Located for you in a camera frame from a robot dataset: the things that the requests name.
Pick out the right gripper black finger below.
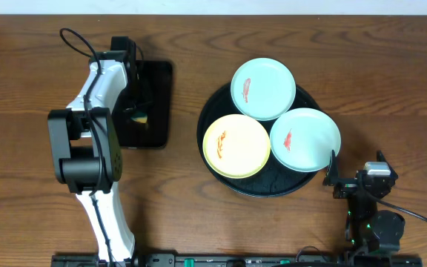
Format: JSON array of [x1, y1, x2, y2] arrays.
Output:
[[377, 151, 396, 174], [322, 150, 339, 186]]

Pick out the green yellow sponge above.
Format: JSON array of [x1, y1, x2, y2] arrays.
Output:
[[130, 111, 148, 124]]

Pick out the yellow plate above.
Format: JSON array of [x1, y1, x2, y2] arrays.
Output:
[[201, 114, 271, 179]]

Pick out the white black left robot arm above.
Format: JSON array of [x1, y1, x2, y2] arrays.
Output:
[[47, 36, 138, 266]]

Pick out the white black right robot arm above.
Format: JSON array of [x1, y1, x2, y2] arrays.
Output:
[[323, 151, 405, 254]]

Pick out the round black tray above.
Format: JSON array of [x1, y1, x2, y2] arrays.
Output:
[[196, 83, 317, 198]]

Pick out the rectangular black tray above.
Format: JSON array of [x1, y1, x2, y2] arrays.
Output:
[[112, 60, 173, 149]]

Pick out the green plate, near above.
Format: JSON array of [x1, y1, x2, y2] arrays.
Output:
[[270, 108, 341, 173]]

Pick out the green plate, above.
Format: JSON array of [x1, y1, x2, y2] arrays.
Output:
[[270, 108, 341, 173], [231, 58, 296, 121]]

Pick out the green plate, far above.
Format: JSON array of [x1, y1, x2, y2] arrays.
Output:
[[231, 58, 296, 121]]

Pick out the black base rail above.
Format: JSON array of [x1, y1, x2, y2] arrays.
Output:
[[50, 252, 423, 267]]

